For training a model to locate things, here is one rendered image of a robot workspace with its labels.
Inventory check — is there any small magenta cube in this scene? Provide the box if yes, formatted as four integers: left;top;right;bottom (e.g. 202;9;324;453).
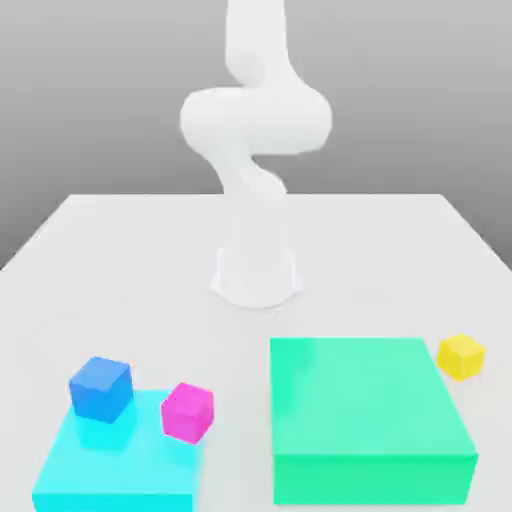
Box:
160;382;215;446

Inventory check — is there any small blue cube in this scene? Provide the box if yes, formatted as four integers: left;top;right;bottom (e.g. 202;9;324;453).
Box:
68;356;134;425

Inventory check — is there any small yellow cube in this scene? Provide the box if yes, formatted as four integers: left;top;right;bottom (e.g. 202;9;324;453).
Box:
436;333;487;382

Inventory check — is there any large green box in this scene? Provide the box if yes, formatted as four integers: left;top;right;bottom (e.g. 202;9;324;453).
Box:
269;337;480;507

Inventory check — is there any large cyan box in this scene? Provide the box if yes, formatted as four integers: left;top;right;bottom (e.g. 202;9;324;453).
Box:
31;388;201;512

